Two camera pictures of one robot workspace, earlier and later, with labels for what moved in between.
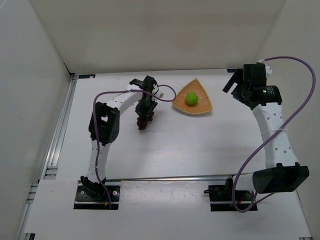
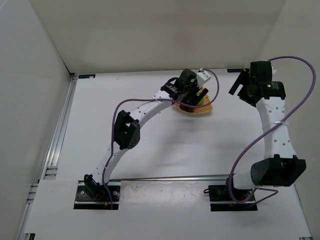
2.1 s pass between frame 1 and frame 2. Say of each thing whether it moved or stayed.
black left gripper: moved
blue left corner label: stayed
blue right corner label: stayed
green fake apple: moved
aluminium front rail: stayed
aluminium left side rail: stayed
